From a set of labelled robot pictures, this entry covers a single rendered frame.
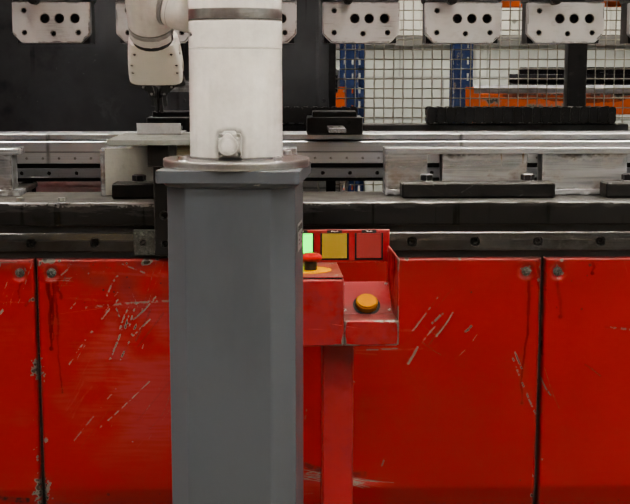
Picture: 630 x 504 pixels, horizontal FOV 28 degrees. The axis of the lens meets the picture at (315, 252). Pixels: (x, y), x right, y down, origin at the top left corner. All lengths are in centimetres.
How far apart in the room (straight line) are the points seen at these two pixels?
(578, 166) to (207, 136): 114
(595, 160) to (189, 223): 119
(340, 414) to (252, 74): 82
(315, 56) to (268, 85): 144
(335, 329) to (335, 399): 15
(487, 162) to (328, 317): 58
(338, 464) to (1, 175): 89
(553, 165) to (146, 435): 97
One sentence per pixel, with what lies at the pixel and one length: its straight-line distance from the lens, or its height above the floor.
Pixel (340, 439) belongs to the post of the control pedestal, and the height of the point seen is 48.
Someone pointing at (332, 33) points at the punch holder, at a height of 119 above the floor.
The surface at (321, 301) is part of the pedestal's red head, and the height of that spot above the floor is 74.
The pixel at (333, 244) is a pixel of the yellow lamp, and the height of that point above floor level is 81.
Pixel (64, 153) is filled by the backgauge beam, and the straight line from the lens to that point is 280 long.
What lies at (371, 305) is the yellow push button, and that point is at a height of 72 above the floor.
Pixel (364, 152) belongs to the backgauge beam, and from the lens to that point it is 277.
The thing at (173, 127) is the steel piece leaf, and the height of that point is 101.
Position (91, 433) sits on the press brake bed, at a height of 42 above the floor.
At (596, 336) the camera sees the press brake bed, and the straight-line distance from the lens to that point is 250.
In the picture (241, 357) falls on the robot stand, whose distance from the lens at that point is 159.
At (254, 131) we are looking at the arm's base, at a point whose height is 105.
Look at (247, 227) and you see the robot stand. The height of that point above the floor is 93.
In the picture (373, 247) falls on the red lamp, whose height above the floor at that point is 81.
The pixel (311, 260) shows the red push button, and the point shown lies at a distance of 215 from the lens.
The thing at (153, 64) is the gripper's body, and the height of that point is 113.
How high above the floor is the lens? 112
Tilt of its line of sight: 8 degrees down
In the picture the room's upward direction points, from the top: straight up
